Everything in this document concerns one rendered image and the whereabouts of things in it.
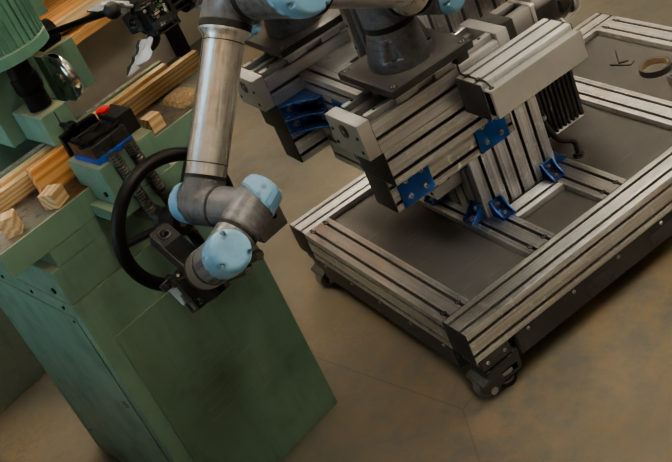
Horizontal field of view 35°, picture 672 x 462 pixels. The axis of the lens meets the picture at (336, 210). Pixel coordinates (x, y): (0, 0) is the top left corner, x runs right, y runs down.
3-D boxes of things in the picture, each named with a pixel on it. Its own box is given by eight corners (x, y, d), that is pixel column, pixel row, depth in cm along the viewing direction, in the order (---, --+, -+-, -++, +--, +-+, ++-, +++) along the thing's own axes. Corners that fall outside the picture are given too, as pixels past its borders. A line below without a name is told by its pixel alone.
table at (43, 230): (34, 291, 200) (18, 267, 197) (-31, 259, 223) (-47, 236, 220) (257, 114, 228) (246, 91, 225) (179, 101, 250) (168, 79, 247)
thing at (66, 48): (66, 102, 243) (40, 57, 237) (52, 99, 248) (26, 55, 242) (98, 80, 247) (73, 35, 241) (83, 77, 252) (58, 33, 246)
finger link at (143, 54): (136, 74, 211) (150, 31, 212) (124, 75, 215) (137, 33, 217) (150, 80, 212) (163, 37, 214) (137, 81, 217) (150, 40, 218)
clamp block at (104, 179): (118, 207, 209) (97, 171, 205) (85, 196, 219) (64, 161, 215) (173, 164, 216) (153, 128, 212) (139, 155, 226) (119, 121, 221)
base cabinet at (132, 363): (215, 529, 252) (71, 309, 216) (96, 448, 295) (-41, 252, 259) (340, 402, 273) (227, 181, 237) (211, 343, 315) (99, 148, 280)
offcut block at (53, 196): (55, 198, 217) (47, 184, 215) (69, 196, 215) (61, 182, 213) (45, 210, 214) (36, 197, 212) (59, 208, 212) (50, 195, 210)
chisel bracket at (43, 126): (60, 153, 222) (39, 119, 218) (30, 145, 232) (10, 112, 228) (87, 133, 225) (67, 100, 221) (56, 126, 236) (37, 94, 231)
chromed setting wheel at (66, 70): (84, 106, 237) (57, 58, 231) (58, 101, 246) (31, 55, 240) (94, 99, 238) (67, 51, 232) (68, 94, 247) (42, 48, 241)
